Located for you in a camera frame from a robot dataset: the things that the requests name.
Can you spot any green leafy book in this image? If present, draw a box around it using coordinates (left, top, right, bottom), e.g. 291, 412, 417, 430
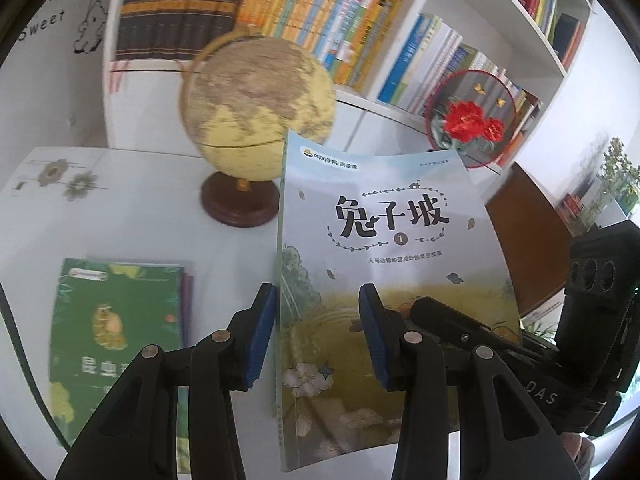
49, 258, 186, 443

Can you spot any dark red thin book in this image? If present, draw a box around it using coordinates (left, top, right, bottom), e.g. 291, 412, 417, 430
179, 266, 194, 347

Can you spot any person's right hand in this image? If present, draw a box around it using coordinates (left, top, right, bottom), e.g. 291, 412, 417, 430
560, 432, 596, 480

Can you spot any brown wooden cabinet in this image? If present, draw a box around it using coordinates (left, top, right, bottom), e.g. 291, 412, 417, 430
486, 164, 573, 315

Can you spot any potted green plant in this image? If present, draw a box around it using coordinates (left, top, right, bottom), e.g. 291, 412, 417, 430
584, 136, 639, 226

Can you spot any round red flower fan ornament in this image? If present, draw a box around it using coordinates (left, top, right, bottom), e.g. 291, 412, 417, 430
424, 70, 521, 169

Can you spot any white bookshelf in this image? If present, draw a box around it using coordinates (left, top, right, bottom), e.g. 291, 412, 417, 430
103, 0, 592, 176

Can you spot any yellow globe on wooden base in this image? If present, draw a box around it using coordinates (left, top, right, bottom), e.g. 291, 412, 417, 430
178, 26, 336, 228

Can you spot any black cable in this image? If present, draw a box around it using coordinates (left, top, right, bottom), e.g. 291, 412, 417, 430
0, 284, 72, 451

